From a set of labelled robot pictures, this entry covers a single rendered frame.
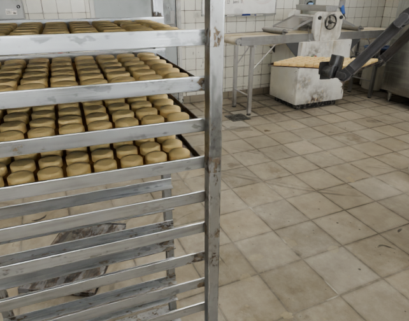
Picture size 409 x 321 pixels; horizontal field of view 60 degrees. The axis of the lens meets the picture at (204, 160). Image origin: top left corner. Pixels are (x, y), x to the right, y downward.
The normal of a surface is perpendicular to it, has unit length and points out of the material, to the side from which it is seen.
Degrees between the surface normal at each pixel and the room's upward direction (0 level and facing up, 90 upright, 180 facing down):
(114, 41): 90
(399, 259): 0
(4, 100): 90
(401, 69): 90
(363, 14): 90
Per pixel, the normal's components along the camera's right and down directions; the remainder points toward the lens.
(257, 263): 0.00, -0.90
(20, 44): 0.36, 0.40
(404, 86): -0.91, 0.17
